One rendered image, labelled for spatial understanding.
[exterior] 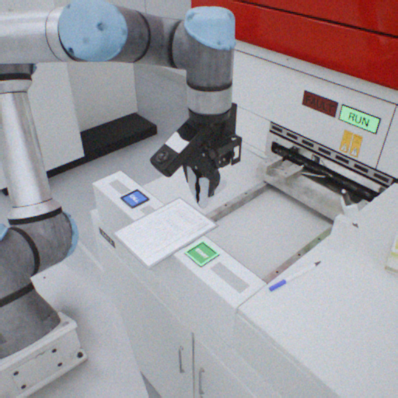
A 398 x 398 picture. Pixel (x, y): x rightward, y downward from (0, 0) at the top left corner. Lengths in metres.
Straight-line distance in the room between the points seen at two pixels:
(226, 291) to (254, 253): 0.29
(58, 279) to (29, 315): 0.26
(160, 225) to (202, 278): 0.19
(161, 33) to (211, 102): 0.13
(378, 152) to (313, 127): 0.22
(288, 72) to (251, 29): 0.17
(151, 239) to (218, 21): 0.51
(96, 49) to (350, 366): 0.63
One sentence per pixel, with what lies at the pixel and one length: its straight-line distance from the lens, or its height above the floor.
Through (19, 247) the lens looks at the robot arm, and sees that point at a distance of 0.86.
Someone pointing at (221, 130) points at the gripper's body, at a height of 1.26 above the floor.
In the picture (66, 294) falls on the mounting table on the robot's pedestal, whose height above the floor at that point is 0.82.
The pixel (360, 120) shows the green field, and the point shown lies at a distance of 1.19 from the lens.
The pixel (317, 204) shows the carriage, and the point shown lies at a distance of 1.20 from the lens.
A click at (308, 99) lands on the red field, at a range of 1.26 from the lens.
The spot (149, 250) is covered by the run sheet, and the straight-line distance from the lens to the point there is 0.90.
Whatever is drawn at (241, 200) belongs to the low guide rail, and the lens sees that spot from 1.22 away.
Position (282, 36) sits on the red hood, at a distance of 1.22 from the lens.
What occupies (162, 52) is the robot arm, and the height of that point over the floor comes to 1.40.
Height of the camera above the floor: 1.60
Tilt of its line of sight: 38 degrees down
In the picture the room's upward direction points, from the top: straight up
